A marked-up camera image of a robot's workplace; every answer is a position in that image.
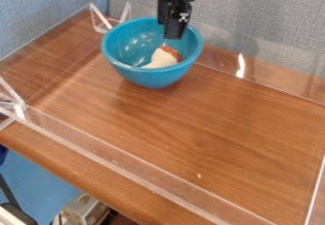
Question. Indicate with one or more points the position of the white power strip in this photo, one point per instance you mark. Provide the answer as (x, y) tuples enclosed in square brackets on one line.
[(84, 210)]

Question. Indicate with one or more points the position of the blue bowl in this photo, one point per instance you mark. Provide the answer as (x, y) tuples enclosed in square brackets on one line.
[(128, 46)]

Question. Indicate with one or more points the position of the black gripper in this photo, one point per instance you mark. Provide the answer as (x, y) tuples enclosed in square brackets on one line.
[(174, 16)]

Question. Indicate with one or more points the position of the black stand leg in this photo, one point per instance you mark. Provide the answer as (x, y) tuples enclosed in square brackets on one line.
[(11, 213)]

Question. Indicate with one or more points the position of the clear acrylic tray walls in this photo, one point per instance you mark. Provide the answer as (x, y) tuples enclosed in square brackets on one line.
[(221, 150)]

